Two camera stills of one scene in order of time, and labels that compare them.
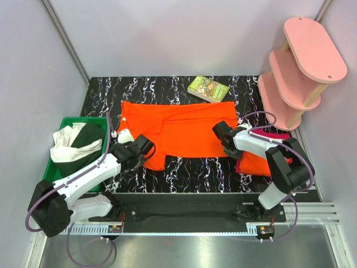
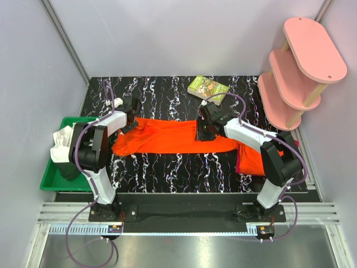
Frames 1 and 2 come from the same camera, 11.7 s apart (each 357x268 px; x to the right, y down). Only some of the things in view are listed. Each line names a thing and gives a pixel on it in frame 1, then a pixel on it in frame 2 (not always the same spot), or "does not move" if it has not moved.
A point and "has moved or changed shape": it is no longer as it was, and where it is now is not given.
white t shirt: (62, 151) does not move
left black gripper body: (140, 160) -> (130, 127)
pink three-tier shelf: (299, 72) does not move
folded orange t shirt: (251, 163) does not move
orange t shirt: (178, 129) has moved or changed shape
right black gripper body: (236, 154) -> (203, 132)
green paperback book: (207, 89) does not move
